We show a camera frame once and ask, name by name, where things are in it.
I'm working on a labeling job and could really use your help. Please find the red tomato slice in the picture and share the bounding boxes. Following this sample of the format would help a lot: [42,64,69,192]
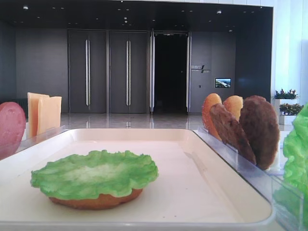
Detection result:
[0,102,26,160]

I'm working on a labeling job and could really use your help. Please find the bread bun slice left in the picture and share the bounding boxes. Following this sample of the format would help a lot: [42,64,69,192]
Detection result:
[202,93,222,141]

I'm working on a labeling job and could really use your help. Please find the bread bun slice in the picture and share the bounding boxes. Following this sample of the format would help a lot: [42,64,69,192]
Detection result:
[202,93,222,141]
[223,95,243,121]

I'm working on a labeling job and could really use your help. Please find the brown meat patty left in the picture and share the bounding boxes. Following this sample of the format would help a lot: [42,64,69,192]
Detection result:
[210,103,256,165]

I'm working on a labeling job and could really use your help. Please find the brown meat patty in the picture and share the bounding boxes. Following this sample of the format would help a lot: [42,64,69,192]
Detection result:
[239,95,280,170]
[210,103,256,165]

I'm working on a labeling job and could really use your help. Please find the bread bun slice right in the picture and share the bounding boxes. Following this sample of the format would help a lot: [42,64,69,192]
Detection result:
[223,95,243,121]

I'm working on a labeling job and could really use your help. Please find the green lettuce leaf on tray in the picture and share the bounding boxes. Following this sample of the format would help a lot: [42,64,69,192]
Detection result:
[30,150,158,200]

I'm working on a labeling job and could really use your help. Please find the bread slice under lettuce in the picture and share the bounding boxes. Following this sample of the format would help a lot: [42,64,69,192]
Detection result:
[49,189,143,210]

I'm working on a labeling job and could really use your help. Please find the yellow cheese slice right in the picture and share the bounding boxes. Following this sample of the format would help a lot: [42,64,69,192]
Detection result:
[37,96,62,135]

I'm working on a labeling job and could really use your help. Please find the brown meat patty right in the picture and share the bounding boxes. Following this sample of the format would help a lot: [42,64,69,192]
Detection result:
[239,95,280,170]

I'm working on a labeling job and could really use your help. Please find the orange cheese slice left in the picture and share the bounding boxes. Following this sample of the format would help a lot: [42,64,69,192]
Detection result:
[27,92,50,138]

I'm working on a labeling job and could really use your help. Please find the green lettuce leaf in holder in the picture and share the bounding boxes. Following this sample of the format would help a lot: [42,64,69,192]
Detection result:
[274,102,308,207]

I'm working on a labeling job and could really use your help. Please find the dark double door middle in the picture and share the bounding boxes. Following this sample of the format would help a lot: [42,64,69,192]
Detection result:
[110,32,147,114]

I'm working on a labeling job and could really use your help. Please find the dark double door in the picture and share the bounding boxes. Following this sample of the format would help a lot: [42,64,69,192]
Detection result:
[68,30,106,114]
[110,32,147,114]

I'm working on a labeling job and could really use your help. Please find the cream rectangular serving tray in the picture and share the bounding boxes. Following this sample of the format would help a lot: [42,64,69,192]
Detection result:
[0,128,275,231]

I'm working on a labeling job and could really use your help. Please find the dark double door left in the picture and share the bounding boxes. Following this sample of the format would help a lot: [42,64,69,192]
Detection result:
[68,30,106,114]

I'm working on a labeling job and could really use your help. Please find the clear acrylic rack left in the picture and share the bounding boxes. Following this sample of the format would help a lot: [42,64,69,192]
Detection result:
[15,126,66,153]

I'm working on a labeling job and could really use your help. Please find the clear acrylic rack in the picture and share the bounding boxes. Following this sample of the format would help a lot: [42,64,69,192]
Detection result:
[195,127,308,231]
[15,126,66,153]

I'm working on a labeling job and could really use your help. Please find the flower planter boxes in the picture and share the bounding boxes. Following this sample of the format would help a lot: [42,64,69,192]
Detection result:
[274,89,304,125]

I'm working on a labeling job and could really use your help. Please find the clear acrylic rack right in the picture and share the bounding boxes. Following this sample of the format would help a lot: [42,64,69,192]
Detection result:
[195,127,308,231]

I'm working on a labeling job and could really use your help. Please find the open doorway door frame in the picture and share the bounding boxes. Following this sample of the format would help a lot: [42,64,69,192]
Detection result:
[150,31,191,115]

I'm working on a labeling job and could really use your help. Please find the small wall display screen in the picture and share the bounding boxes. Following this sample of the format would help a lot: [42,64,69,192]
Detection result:
[215,78,231,88]

